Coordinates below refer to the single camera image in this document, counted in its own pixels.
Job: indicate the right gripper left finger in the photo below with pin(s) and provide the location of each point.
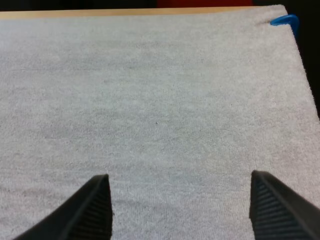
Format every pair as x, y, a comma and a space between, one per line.
82, 215

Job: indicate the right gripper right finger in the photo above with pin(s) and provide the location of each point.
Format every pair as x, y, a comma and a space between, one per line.
277, 212

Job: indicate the blue clip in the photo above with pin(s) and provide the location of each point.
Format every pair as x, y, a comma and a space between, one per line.
287, 20

